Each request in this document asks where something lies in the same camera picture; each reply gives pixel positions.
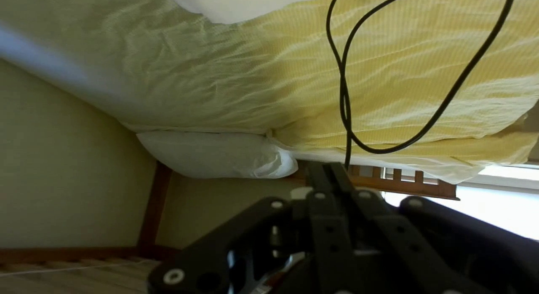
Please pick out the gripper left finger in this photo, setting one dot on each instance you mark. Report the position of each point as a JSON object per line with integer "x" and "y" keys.
{"x": 252, "y": 226}

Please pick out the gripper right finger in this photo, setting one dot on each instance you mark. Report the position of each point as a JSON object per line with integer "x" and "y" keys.
{"x": 442, "y": 239}

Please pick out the small white pillow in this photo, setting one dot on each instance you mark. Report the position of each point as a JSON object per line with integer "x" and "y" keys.
{"x": 214, "y": 155}

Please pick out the yellow waffle pillow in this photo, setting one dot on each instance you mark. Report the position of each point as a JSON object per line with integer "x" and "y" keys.
{"x": 400, "y": 75}

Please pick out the pale green pillow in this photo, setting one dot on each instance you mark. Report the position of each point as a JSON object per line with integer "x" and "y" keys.
{"x": 160, "y": 70}

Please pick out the window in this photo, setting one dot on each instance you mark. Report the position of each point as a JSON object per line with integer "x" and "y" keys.
{"x": 501, "y": 205}

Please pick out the wooden headboard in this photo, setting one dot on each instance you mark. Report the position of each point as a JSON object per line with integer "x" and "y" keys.
{"x": 404, "y": 182}

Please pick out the brown wooden trim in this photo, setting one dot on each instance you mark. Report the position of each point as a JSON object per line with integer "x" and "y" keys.
{"x": 153, "y": 209}

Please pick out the white cloth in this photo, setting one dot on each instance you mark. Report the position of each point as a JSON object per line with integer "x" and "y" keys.
{"x": 240, "y": 3}

